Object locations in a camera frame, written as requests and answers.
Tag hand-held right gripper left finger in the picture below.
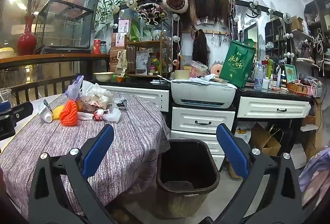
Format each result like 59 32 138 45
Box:
28 124 119 224

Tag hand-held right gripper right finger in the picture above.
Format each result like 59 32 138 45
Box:
204 123 303 224

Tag orange foam fruit net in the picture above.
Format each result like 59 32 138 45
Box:
59 100 78 127

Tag brown plastic trash bin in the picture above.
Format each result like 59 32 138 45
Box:
156 139 221 219

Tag purple plastic bag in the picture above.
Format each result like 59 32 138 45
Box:
65 75 84 98

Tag white bag with orange print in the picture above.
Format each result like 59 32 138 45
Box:
236 127 252 144

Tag white squeeze tube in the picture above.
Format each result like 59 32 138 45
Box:
39 99 54 123

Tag dark wooden railing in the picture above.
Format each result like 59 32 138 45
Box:
10 75 85 104

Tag open cardboard box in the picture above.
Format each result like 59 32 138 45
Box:
251 122 281 157

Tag yellow foam fruit net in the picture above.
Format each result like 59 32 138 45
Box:
52 106 64 121

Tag purple striped tablecloth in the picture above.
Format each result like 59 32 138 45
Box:
0 91 171 219

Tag flat white plastic bag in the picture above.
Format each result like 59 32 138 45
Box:
77 108 121 122

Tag brown food wrapper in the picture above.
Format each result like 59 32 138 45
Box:
77 99 93 113

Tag wide white drawer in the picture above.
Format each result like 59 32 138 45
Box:
237 96 310 119

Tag crumpled white plastic bag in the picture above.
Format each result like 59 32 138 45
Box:
82 80 114 111

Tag wooden ledge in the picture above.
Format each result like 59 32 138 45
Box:
0 53 110 68

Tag white printer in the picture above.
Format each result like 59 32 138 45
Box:
171 79 237 109

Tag red vase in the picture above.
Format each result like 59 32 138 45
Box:
17 15 37 56

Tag clear water bottle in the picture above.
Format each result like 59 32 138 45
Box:
254 63 265 90

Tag stack of white papers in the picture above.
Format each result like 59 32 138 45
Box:
191 74 230 84

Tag cream bowl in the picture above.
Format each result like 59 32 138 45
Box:
93 72 115 82

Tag green paper bag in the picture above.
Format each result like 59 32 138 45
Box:
219 40 257 88

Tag clear bag of colourful items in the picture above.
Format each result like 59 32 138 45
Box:
189 60 208 77

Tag person's floral clothing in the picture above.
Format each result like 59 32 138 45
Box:
299 145 330 214

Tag brown woven box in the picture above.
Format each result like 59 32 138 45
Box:
287 82 308 95

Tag beige tape roll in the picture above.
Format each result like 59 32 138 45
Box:
175 69 190 80

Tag printed kraft paper bag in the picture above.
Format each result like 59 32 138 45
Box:
116 49 127 77

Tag green framed picture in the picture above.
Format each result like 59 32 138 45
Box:
284 64 298 83

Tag glass display case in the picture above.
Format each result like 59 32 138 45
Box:
35 0 94 50

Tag hanging black wig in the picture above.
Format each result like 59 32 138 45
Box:
192 29 209 65

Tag wooden shelf rack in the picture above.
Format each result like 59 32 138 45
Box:
125 36 173 77

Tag green leafy plant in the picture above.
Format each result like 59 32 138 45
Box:
95 0 136 32

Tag hanging brown hair extensions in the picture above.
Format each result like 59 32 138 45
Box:
182 0 229 27

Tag dark shelf unit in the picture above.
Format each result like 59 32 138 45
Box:
304 0 330 75

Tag red knitted hat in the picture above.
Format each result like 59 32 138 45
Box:
163 0 189 12

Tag white drawer black handle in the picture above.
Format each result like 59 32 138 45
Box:
171 107 236 134
170 130 226 155
211 154 226 171

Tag white drawer without handle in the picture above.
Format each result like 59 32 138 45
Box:
99 85 170 112

